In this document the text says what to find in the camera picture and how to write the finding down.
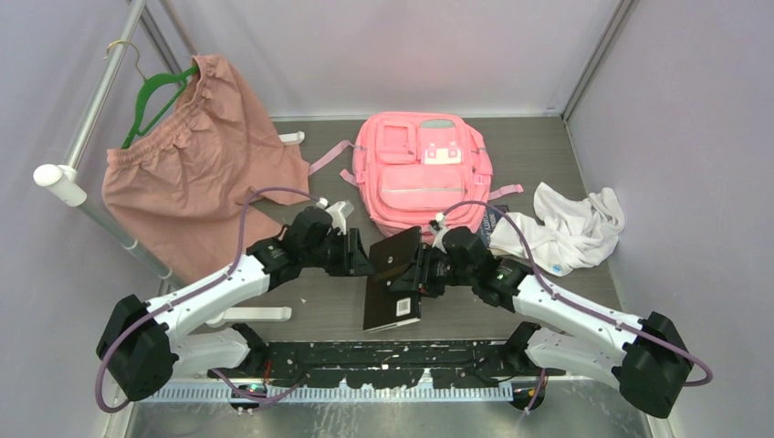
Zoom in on Moon and Sixpence book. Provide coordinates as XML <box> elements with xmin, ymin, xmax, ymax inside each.
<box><xmin>362</xmin><ymin>226</ymin><xmax>422</xmax><ymax>333</ymax></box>

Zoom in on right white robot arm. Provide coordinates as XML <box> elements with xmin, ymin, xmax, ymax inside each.
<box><xmin>390</xmin><ymin>227</ymin><xmax>694</xmax><ymax>419</ymax></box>

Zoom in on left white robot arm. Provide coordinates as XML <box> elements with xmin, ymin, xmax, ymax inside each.
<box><xmin>97</xmin><ymin>201</ymin><xmax>374</xmax><ymax>402</ymax></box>

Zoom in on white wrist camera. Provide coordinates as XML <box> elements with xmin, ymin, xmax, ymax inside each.
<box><xmin>428</xmin><ymin>212</ymin><xmax>450</xmax><ymax>245</ymax></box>
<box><xmin>316</xmin><ymin>197</ymin><xmax>354</xmax><ymax>235</ymax></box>

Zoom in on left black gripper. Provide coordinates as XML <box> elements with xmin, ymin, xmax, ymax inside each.
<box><xmin>302</xmin><ymin>228</ymin><xmax>375</xmax><ymax>276</ymax></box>

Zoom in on white slotted cable duct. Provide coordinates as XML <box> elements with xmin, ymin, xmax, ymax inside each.
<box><xmin>145</xmin><ymin>381</ymin><xmax>513</xmax><ymax>403</ymax></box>

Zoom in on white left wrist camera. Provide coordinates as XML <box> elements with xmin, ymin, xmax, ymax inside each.
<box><xmin>316</xmin><ymin>197</ymin><xmax>354</xmax><ymax>235</ymax></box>

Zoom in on blue book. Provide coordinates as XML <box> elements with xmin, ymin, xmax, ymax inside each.
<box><xmin>477</xmin><ymin>204</ymin><xmax>510</xmax><ymax>245</ymax></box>

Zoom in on pink student backpack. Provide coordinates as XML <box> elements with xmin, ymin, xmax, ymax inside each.
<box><xmin>309</xmin><ymin>111</ymin><xmax>524</xmax><ymax>242</ymax></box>

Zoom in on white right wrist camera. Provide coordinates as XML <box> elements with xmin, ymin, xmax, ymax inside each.
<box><xmin>428</xmin><ymin>212</ymin><xmax>450</xmax><ymax>245</ymax></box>

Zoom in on pink shorts on hanger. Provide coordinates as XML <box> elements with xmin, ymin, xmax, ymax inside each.
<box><xmin>102</xmin><ymin>55</ymin><xmax>309</xmax><ymax>284</ymax></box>

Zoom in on white clothes rack stand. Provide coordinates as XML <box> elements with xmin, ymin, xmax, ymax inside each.
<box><xmin>34</xmin><ymin>1</ymin><xmax>315</xmax><ymax>288</ymax></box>

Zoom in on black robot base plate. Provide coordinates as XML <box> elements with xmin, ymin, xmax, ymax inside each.
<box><xmin>220</xmin><ymin>339</ymin><xmax>539</xmax><ymax>390</ymax></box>

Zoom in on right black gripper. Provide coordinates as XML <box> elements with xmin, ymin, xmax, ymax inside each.
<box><xmin>391</xmin><ymin>243</ymin><xmax>476</xmax><ymax>298</ymax></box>

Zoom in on green clothes hanger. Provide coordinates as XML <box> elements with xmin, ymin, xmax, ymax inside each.
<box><xmin>120</xmin><ymin>65</ymin><xmax>201</xmax><ymax>151</ymax></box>

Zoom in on white crumpled cloth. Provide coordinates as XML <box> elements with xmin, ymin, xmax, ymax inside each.
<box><xmin>489</xmin><ymin>182</ymin><xmax>625</xmax><ymax>276</ymax></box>

